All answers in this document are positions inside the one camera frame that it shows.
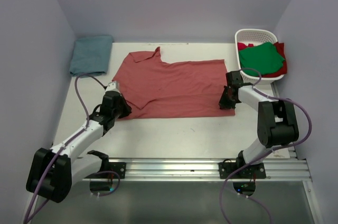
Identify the salmon red t shirt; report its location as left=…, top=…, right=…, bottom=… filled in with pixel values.
left=113, top=48, right=235, bottom=119

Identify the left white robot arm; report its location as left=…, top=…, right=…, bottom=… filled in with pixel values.
left=26, top=88, right=132, bottom=203

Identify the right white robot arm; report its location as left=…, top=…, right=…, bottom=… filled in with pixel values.
left=218, top=71, right=299, bottom=179

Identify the green t shirt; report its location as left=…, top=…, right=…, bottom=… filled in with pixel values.
left=238, top=42, right=285, bottom=77

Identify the folded teal t shirt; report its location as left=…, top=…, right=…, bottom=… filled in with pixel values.
left=69, top=35, right=113, bottom=76

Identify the white plastic laundry basket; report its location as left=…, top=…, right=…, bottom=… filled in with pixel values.
left=234, top=29, right=287, bottom=85

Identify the dark red t shirt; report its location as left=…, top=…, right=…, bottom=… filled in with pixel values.
left=237, top=41, right=288, bottom=79

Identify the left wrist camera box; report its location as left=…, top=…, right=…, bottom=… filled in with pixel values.
left=105, top=81, right=120, bottom=93

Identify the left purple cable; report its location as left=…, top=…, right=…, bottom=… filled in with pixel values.
left=23, top=73, right=109, bottom=223

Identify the purple cable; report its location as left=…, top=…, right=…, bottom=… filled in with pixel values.
left=23, top=73, right=109, bottom=223
left=219, top=67, right=314, bottom=224

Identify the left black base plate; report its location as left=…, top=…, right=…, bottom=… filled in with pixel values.
left=99, top=162, right=126, bottom=181

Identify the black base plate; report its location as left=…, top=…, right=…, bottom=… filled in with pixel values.
left=218, top=159, right=267, bottom=180
left=99, top=162, right=126, bottom=181

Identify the aluminium frame rail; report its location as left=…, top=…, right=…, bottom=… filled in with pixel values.
left=20, top=120, right=317, bottom=224

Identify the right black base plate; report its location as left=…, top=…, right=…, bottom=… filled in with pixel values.
left=218, top=159, right=267, bottom=180

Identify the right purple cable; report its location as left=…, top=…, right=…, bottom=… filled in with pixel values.
left=219, top=67, right=314, bottom=224

